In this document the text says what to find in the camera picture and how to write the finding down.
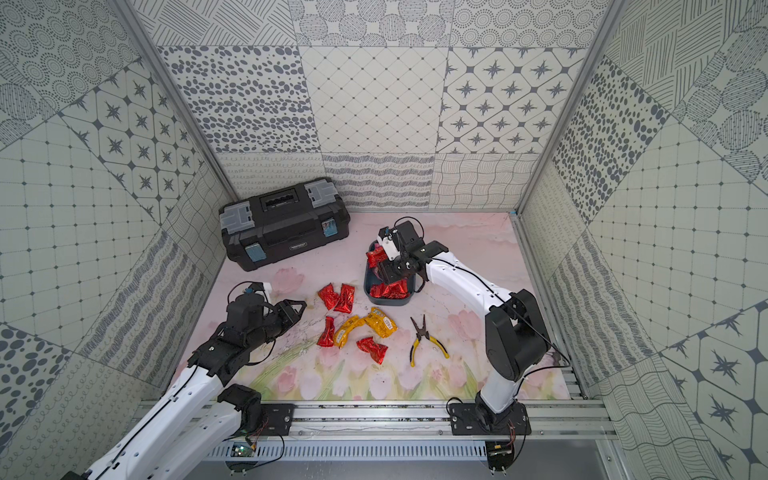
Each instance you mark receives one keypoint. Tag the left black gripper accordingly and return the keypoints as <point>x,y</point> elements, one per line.
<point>274,318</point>

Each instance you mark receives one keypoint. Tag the pile of red tea bags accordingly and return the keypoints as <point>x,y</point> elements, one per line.
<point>375,287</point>

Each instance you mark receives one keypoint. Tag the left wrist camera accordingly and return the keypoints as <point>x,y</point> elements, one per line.
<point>261,288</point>

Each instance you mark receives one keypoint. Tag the aluminium mounting rail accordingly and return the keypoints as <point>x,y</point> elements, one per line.
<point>429,420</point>

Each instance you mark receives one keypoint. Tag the yellow handled pliers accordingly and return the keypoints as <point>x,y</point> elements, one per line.
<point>422,335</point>

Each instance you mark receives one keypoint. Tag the white ventilation grille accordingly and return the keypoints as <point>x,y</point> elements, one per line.
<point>308,450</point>

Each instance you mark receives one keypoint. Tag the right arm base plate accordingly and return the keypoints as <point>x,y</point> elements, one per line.
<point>470,419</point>

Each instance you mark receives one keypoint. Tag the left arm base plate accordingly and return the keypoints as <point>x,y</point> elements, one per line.
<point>271,419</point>

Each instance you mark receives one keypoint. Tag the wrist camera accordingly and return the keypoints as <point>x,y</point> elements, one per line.
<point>386,240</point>
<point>261,288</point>

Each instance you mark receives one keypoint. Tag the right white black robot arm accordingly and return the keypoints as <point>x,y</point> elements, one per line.
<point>515,335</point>

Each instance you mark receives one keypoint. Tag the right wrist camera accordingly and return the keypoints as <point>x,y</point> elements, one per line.
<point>386,240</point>

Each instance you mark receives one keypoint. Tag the teal plastic storage box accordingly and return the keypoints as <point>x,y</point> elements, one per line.
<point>412,285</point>

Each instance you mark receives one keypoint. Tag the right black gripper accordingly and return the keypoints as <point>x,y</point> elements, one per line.
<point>386,272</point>

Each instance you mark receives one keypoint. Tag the black plastic toolbox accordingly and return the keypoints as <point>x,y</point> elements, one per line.
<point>277,225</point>

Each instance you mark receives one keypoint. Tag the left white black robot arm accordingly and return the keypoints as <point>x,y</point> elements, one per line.
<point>205,406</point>

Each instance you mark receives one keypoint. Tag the yellow tea bag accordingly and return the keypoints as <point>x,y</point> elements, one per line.
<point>380,323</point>
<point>342,333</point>

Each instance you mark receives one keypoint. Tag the red tea bag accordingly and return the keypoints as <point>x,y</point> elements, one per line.
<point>375,350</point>
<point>327,338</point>
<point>345,302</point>
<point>329,297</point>

